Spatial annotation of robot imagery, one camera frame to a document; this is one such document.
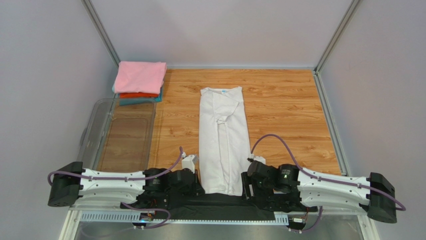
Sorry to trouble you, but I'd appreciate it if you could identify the white t-shirt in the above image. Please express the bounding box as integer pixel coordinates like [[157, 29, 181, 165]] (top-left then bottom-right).
[[198, 86, 250, 196]]

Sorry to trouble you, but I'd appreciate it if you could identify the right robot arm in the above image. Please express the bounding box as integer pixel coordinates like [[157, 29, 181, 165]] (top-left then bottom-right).
[[241, 160, 397, 224]]

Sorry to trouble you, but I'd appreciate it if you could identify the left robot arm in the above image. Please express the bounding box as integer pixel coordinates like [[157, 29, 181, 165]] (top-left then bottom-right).
[[47, 161, 205, 209]]

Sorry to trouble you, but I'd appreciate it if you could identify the black base mat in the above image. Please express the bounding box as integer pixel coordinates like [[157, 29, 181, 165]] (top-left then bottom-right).
[[129, 192, 319, 221]]

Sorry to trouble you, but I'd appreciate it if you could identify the clear plastic bin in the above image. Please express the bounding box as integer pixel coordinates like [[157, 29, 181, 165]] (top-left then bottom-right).
[[76, 98, 157, 173]]

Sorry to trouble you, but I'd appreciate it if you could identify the orange folded t-shirt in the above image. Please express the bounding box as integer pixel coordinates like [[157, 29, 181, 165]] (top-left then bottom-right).
[[118, 92, 159, 99]]

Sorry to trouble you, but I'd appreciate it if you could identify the teal folded t-shirt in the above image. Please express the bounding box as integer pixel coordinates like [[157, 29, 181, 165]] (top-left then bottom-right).
[[116, 86, 164, 106]]

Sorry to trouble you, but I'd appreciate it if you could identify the pink folded t-shirt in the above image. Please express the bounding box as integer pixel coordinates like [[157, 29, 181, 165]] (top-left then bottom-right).
[[112, 61, 167, 95]]

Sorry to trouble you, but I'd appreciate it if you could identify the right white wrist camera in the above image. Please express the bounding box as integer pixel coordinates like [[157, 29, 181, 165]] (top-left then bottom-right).
[[247, 154, 266, 165]]

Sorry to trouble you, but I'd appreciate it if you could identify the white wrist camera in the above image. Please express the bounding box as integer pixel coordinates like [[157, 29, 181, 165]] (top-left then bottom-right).
[[247, 154, 266, 165], [181, 154, 199, 173]]

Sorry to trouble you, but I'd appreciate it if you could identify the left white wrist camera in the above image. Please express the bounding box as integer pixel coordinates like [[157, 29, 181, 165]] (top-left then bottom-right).
[[181, 154, 199, 173]]

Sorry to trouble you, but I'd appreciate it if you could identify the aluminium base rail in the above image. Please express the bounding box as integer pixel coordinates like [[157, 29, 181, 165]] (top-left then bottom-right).
[[59, 195, 380, 240]]

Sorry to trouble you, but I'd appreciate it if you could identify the left aluminium frame post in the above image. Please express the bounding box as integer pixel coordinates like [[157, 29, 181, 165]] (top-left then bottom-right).
[[81, 0, 120, 68]]

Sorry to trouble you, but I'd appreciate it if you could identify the aluminium frame post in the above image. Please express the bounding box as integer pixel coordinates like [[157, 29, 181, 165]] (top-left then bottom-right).
[[314, 0, 363, 75], [81, 0, 120, 68]]

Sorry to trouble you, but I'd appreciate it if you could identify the right aluminium frame post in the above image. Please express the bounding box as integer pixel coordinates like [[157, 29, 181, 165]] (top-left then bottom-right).
[[314, 0, 363, 75]]

